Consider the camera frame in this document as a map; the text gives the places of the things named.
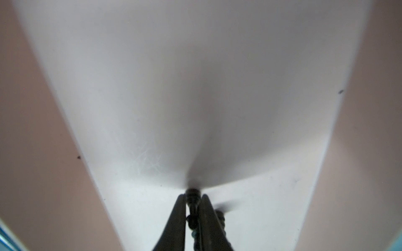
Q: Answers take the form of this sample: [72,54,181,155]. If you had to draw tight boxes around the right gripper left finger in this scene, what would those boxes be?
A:
[153,194,186,251]

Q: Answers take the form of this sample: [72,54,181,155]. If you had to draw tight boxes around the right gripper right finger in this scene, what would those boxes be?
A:
[198,194,233,251]

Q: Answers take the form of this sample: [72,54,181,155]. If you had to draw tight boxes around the black chess piece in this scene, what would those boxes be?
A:
[185,188,201,251]

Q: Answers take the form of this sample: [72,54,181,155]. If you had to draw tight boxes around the pink plastic tray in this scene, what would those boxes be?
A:
[1,1,402,251]

